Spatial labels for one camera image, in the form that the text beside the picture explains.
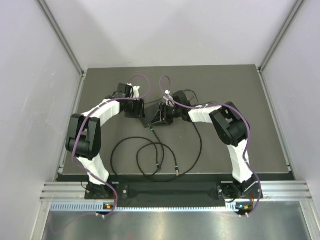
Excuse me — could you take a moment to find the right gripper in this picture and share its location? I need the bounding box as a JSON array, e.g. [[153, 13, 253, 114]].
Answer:
[[151, 103, 182, 127]]

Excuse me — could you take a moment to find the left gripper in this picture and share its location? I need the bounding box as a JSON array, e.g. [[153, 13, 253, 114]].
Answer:
[[123, 97, 146, 119]]

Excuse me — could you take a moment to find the dark grey network switch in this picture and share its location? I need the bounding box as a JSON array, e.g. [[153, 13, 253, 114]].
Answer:
[[140, 103, 160, 128]]

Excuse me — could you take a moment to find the black ethernet cable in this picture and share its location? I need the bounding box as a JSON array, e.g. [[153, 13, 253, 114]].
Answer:
[[136, 119, 203, 183], [110, 124, 165, 179]]

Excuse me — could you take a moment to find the thin black power cable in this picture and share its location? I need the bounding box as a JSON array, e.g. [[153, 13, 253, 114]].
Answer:
[[144, 89, 218, 106]]

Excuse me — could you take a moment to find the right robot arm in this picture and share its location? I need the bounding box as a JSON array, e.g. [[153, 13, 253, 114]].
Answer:
[[144, 90, 258, 198]]

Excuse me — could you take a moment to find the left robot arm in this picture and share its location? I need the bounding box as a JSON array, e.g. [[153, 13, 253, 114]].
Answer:
[[65, 83, 145, 199]]

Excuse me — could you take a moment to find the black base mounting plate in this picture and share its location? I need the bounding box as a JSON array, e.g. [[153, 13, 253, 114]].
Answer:
[[84, 181, 265, 208]]

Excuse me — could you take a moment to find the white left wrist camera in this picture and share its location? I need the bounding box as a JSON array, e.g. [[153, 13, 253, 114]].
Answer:
[[127, 83, 140, 99]]

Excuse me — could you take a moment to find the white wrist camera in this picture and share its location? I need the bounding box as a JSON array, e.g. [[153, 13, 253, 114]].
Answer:
[[127, 83, 140, 99], [163, 90, 175, 107]]

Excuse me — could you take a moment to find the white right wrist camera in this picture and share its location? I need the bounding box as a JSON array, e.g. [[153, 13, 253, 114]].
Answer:
[[163, 90, 175, 107]]

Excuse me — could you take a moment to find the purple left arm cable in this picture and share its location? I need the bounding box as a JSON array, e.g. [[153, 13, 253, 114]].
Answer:
[[48, 73, 153, 236]]

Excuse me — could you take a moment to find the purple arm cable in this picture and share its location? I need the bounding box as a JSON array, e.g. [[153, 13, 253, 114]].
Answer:
[[48, 73, 153, 236], [159, 75, 262, 217]]

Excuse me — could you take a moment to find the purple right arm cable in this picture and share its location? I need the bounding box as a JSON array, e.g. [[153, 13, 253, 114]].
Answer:
[[159, 75, 262, 217]]

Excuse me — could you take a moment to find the slotted grey cable duct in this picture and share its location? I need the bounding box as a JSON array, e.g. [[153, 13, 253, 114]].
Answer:
[[50, 201, 251, 213]]

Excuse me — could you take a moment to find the aluminium front frame rail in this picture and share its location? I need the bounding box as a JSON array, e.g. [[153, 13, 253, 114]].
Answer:
[[40, 181, 312, 202]]

